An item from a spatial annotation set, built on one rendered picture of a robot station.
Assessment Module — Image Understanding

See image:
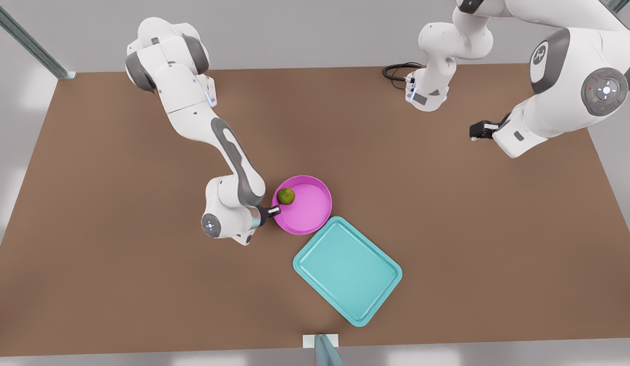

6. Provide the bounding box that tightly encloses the pink round plate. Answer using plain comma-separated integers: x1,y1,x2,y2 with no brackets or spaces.
271,175,333,236

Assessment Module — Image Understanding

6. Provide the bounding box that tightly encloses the teal rectangular tray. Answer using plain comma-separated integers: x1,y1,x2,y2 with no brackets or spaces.
293,216,403,327

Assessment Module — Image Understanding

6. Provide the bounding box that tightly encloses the black cable loop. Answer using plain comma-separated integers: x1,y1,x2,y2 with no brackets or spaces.
382,62,423,91

